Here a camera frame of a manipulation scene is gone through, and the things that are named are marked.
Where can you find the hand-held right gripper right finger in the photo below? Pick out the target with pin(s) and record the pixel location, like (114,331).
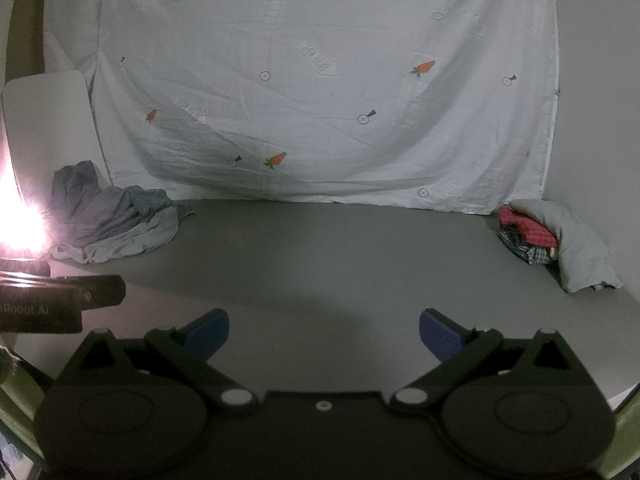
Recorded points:
(439,334)

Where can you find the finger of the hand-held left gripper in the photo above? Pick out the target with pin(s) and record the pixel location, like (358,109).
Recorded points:
(105,290)

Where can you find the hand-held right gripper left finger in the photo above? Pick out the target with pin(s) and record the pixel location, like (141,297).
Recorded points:
(211,332)

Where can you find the green and orange cloth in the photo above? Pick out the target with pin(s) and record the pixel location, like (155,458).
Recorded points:
(85,190)

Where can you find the light grey garment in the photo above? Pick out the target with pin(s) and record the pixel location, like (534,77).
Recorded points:
(145,237)

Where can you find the dark plaid garment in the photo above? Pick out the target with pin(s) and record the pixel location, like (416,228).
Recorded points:
(525,254)

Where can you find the red checked garment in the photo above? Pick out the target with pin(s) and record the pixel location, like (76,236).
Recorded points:
(525,225)

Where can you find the white rounded board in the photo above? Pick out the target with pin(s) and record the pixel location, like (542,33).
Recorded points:
(45,120)

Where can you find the white carrot print sheet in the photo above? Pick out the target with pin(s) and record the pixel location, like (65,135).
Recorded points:
(325,110)

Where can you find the olive green frame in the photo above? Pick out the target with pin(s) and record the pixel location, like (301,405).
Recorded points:
(627,425)
(20,400)

